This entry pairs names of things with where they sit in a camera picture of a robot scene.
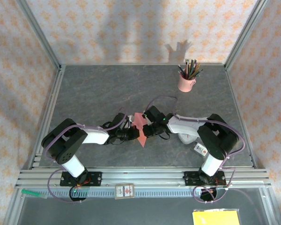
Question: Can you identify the grey slotted cable duct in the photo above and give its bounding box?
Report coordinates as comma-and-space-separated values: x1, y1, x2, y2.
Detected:
46, 187, 228, 198

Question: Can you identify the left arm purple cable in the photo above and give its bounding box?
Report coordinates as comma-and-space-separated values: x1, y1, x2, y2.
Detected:
42, 107, 129, 204

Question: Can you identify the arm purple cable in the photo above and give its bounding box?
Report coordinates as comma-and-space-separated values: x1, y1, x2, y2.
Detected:
42, 107, 129, 204
144, 96, 246, 204

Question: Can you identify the aluminium table end rail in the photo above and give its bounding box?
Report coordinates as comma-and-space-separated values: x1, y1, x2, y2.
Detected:
60, 62, 227, 67

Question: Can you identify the aluminium table side rail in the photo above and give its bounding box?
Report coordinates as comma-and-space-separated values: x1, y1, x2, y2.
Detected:
22, 65, 67, 170
224, 65, 259, 169

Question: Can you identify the white card in clear sleeve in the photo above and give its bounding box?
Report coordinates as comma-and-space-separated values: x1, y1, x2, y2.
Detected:
192, 142, 210, 157

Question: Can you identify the yellow paper pad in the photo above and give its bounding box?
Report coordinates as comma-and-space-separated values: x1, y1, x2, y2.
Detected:
192, 209, 241, 225

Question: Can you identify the playing card box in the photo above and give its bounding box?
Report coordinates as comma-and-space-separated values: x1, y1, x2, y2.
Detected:
114, 183, 135, 201

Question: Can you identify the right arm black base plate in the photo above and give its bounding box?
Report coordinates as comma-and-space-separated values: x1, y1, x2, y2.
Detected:
183, 170, 227, 188

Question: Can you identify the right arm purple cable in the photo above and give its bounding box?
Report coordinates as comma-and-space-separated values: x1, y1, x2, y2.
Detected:
144, 96, 246, 204

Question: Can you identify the pink pencil cup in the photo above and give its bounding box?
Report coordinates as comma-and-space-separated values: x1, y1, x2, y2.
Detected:
177, 75, 198, 93

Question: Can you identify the pink square paper sheet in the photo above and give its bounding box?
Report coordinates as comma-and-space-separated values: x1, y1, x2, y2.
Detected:
132, 112, 148, 149

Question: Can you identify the long aluminium mounting rail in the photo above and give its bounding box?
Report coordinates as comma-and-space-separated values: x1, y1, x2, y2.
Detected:
15, 166, 272, 189

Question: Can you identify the short aluminium frame leg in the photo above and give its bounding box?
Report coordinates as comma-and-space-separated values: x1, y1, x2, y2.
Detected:
2, 188, 26, 225
259, 187, 280, 225

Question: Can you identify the green marker pen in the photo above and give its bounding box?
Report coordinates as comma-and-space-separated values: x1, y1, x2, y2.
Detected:
21, 189, 49, 200

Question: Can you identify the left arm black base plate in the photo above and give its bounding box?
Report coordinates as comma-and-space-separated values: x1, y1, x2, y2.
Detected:
59, 171, 103, 188

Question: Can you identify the aluminium frame post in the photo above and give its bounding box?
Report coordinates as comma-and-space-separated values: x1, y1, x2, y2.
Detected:
15, 0, 63, 71
224, 0, 270, 71

